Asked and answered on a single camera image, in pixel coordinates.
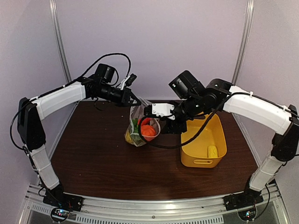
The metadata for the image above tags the black camera cable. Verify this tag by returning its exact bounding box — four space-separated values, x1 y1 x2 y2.
137 93 234 149
35 53 132 98

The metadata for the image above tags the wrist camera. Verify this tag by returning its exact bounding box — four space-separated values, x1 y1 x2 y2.
116 74 137 90
144 103 175 120

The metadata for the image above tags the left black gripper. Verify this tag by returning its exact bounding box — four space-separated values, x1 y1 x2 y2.
95 83 141 106

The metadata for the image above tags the right black camera cable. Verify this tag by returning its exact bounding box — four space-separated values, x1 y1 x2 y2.
137 93 234 149

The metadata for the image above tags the clear dotted zip bag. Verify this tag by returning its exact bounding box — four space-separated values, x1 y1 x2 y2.
124 97 161 147

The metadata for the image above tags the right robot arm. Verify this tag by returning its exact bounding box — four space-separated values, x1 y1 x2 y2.
155 70 299 206

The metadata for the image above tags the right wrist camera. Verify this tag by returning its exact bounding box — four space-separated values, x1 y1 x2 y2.
144 103 175 120

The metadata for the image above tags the yellow toy corn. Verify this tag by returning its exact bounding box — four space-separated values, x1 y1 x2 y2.
207 145 218 158

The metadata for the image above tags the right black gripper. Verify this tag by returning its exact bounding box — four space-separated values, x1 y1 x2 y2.
160 94 204 134

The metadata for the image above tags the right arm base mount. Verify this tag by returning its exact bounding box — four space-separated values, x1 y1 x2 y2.
222 191 263 211

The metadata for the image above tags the red toy pepper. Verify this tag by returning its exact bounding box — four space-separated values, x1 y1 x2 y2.
137 118 151 126

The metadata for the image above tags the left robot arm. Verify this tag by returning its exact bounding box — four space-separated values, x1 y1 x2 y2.
17 63 141 207

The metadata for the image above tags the aluminium corner post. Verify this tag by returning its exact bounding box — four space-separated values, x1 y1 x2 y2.
232 0 255 84
49 0 71 83

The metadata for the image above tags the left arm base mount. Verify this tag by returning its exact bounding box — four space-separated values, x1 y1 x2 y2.
43 194 84 212

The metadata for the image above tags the right aluminium corner post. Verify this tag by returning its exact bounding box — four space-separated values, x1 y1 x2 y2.
232 0 255 84

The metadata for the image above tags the yellow plastic basket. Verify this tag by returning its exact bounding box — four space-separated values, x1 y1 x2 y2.
180 115 227 168

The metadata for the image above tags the left aluminium corner post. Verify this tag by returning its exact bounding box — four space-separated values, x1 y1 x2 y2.
49 0 71 83

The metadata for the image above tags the orange toy pumpkin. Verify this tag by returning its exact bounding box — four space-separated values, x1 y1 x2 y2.
141 125 156 137

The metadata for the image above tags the yellow toy pepper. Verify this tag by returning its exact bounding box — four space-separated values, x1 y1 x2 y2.
125 132 134 144

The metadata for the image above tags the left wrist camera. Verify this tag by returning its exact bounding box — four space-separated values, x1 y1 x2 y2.
116 74 137 90

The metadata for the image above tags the aluminium front rail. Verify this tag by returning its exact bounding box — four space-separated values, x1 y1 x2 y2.
23 179 290 224

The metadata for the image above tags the green leafy toy vegetable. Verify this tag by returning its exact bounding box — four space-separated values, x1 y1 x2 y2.
132 118 139 133

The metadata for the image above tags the left black camera cable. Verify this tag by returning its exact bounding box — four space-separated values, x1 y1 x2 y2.
35 53 132 98

